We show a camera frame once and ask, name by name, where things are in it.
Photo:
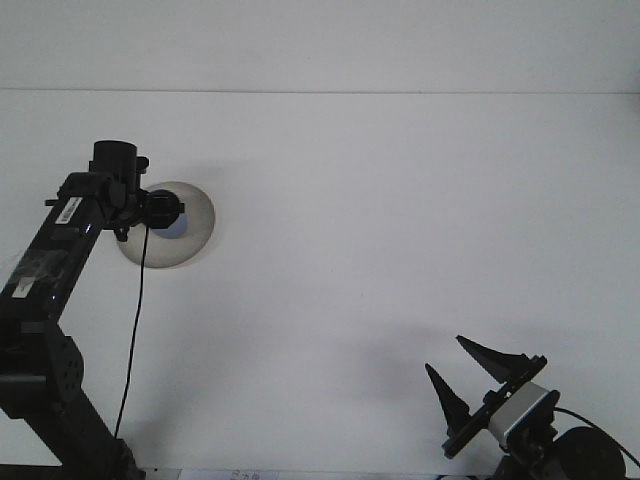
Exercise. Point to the pale blue cup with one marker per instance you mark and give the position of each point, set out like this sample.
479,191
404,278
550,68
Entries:
177,229

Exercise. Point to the pale round plate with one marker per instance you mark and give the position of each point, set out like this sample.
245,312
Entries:
195,235

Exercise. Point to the white printed paper sheet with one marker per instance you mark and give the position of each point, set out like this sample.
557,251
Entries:
225,475

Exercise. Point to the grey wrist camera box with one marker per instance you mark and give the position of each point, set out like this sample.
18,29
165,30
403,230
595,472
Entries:
522,412

